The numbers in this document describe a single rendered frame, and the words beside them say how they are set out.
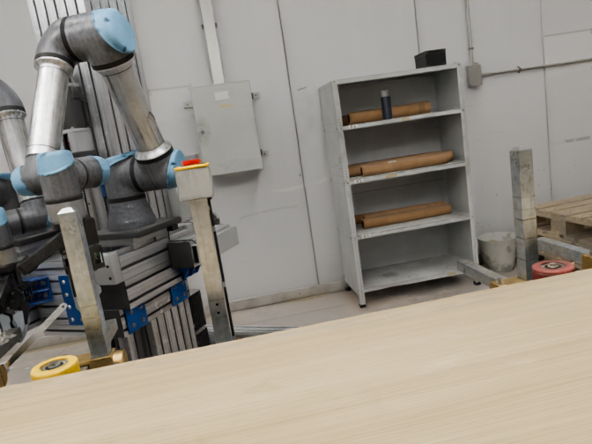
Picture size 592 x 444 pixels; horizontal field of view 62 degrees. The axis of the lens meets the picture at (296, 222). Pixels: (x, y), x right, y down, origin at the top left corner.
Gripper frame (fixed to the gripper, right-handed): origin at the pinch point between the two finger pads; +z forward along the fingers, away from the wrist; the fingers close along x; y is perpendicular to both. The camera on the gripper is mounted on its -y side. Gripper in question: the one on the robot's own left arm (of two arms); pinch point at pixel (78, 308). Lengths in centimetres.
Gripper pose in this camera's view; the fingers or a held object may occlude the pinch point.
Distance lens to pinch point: 123.6
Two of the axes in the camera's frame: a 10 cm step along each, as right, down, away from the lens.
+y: 8.7, -2.1, 4.5
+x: -4.8, -0.8, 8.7
